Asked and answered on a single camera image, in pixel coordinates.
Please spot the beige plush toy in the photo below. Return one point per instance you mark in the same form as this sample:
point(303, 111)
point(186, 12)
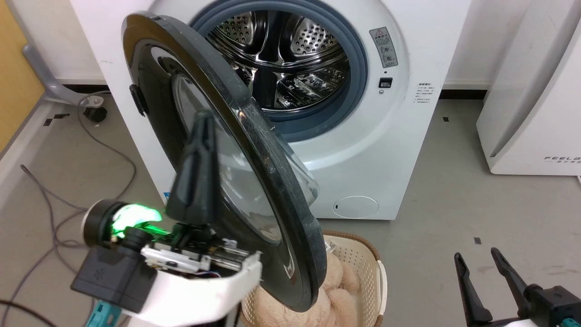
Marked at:
point(338, 290)

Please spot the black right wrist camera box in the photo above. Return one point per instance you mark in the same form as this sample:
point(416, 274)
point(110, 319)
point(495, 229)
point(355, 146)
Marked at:
point(556, 302)

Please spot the white front-load washing machine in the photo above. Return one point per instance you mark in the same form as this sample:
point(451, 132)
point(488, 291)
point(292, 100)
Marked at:
point(386, 150)

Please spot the black round washing machine door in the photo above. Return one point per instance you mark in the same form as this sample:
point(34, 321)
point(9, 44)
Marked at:
point(254, 150)

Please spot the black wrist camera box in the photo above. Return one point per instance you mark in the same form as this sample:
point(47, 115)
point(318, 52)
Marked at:
point(556, 302)
point(111, 277)

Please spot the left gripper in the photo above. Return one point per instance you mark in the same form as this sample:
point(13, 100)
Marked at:
point(204, 295)

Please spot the round white filter cover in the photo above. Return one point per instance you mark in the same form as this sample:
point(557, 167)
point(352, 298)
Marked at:
point(356, 207)

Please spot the black caster wheel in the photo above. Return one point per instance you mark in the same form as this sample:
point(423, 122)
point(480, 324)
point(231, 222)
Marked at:
point(96, 113)

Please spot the white air purifier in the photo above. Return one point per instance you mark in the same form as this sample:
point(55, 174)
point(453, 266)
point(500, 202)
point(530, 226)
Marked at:
point(535, 113)

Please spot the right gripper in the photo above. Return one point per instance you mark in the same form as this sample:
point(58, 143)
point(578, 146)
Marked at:
point(522, 323)

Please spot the yellow wooden panel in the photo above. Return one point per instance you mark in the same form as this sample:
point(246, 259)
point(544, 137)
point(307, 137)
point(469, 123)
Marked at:
point(16, 68)

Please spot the grey metal bar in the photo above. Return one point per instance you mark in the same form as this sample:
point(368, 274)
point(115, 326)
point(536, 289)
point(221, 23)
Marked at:
point(43, 72)

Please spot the cream plastic laundry basket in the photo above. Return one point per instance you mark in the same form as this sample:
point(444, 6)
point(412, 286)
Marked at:
point(363, 263)

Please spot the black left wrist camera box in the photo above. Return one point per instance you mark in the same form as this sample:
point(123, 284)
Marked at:
point(111, 277)

